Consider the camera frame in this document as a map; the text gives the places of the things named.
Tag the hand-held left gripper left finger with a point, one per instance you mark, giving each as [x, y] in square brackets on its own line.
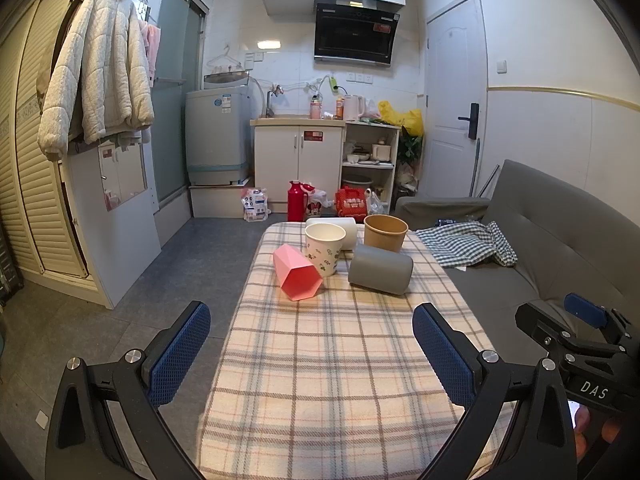
[179, 357]

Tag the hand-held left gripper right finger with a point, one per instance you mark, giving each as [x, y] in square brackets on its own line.
[442, 357]

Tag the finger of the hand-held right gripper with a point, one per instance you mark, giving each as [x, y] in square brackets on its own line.
[586, 308]
[537, 325]

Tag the grey cup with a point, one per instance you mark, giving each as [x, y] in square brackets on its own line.
[375, 270]

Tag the pink faceted cup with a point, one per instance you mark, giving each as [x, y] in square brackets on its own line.
[295, 275]

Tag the white cup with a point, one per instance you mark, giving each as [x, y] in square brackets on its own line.
[350, 232]

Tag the patterned paper cup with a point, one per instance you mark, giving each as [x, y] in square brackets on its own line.
[322, 255]

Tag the person's right hand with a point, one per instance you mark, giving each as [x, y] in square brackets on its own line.
[582, 427]

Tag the grey sofa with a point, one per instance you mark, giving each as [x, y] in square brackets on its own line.
[550, 240]

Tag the green checked cloth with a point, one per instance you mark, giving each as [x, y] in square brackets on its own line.
[465, 245]

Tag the plaid tablecloth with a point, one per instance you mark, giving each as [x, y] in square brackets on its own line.
[325, 360]

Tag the brown paper bowl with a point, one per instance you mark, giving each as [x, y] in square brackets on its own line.
[382, 240]

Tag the white washing machine platform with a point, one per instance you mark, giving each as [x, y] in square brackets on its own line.
[215, 200]

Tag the clear plastic bag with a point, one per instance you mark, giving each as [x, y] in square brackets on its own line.
[377, 204]

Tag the white detergent pouch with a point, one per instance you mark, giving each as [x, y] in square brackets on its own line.
[255, 206]

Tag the red shopping bag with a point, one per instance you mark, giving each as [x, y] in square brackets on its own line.
[351, 204]

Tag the red thermos flask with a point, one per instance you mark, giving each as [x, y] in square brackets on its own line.
[296, 205]

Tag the red cartoon print bag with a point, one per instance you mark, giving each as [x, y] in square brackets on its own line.
[316, 202]

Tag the white open shelf unit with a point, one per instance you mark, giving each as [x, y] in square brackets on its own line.
[395, 160]

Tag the green leafy vegetables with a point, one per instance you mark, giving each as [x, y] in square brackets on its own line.
[412, 147]

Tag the louvred wardrobe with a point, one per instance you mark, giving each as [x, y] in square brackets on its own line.
[35, 200]

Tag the cream mug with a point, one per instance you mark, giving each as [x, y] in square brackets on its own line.
[380, 152]

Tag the white sink cabinet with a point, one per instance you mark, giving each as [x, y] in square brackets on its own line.
[280, 160]

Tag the grey washing machine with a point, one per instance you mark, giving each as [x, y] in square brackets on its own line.
[215, 135]

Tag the white door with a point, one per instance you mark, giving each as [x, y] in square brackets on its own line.
[452, 110]

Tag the yellow plastic bag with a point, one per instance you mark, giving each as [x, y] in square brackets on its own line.
[402, 117]

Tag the frosted glass sliding door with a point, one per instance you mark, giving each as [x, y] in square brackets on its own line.
[175, 110]

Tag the white electric kettle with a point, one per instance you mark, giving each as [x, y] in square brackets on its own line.
[354, 108]

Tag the orange bottle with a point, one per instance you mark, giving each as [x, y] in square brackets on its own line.
[340, 109]

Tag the metal faucet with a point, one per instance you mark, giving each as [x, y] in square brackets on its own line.
[270, 102]

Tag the pink bottle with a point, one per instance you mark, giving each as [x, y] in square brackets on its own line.
[315, 109]

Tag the grey wash basin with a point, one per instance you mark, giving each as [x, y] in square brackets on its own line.
[225, 80]

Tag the white clothes hanger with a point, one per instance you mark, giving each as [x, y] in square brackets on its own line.
[225, 62]

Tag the white padded jacket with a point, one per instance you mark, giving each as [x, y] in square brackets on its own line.
[95, 70]

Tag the pink garment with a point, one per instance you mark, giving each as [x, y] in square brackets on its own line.
[151, 45]

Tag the black range hood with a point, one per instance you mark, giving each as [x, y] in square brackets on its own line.
[352, 30]

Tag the white wall sockets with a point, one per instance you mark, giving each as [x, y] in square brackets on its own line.
[360, 78]

